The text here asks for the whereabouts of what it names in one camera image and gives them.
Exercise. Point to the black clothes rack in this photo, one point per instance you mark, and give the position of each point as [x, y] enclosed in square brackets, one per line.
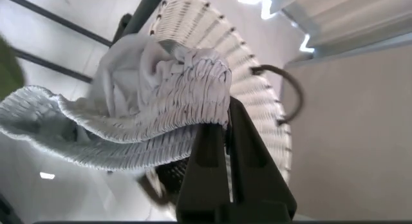
[145, 11]

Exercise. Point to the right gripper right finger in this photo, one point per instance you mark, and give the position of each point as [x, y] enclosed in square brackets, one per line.
[257, 185]

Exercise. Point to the pale grey shorts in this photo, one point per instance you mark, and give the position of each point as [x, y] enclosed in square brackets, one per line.
[128, 82]

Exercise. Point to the white laundry basket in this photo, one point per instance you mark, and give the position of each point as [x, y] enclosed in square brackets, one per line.
[206, 27]

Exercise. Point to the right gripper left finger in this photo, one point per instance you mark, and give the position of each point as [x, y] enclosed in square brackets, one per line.
[206, 185]

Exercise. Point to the green long-sleeved shirt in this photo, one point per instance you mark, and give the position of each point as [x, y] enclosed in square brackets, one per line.
[8, 69]

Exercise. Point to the white curtain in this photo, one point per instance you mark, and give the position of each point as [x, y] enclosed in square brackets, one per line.
[354, 14]

